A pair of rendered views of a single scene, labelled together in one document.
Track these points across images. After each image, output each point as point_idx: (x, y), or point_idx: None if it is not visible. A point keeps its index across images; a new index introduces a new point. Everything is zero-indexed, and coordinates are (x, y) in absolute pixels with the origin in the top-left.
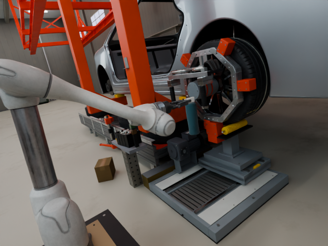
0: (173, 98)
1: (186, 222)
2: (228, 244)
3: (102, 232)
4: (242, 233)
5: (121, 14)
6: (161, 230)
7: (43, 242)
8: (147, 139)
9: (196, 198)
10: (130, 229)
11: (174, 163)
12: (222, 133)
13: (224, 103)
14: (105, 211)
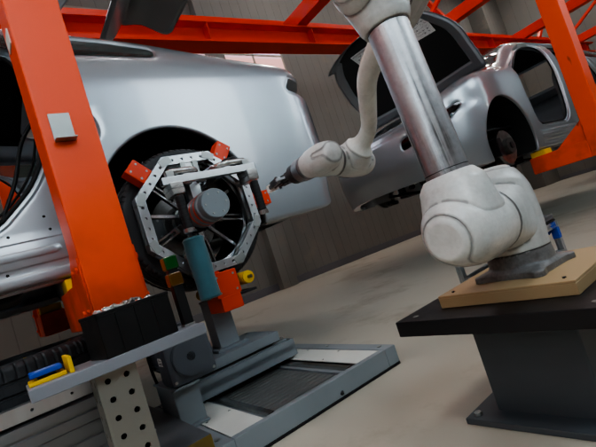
0: (190, 216)
1: (356, 393)
2: (399, 357)
3: (465, 283)
4: None
5: (64, 23)
6: (375, 408)
7: (538, 206)
8: None
9: (308, 383)
10: (373, 444)
11: (167, 421)
12: (251, 277)
13: None
14: (403, 320)
